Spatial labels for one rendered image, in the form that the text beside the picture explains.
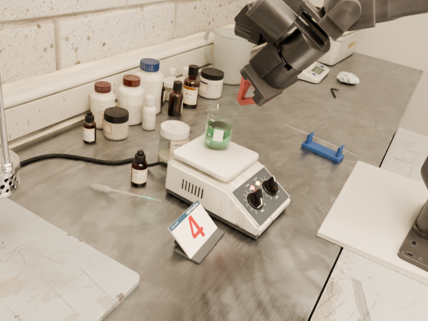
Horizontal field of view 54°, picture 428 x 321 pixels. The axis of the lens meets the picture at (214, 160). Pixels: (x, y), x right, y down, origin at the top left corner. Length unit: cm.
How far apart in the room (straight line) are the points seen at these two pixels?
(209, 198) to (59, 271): 27
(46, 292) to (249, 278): 28
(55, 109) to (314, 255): 60
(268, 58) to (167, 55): 60
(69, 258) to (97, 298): 8
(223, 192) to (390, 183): 41
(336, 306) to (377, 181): 38
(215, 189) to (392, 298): 32
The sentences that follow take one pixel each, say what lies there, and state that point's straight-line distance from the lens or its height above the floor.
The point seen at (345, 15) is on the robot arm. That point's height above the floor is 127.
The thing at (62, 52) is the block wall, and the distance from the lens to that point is 100.
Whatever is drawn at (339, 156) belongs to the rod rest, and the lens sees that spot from 103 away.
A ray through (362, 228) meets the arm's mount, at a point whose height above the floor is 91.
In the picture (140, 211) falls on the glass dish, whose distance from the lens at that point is 71.
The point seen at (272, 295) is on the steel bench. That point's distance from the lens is 64.
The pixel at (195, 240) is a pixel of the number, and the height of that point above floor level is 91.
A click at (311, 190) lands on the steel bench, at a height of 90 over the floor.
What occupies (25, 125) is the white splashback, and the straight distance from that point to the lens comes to 92.
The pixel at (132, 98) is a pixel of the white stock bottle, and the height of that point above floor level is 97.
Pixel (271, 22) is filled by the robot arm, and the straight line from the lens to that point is 63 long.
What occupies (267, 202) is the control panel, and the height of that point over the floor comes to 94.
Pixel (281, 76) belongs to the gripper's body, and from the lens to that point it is 68.
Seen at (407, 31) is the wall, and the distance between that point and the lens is 211.
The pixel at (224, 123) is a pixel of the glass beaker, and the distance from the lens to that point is 73.
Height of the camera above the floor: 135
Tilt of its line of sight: 30 degrees down
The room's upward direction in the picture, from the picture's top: 10 degrees clockwise
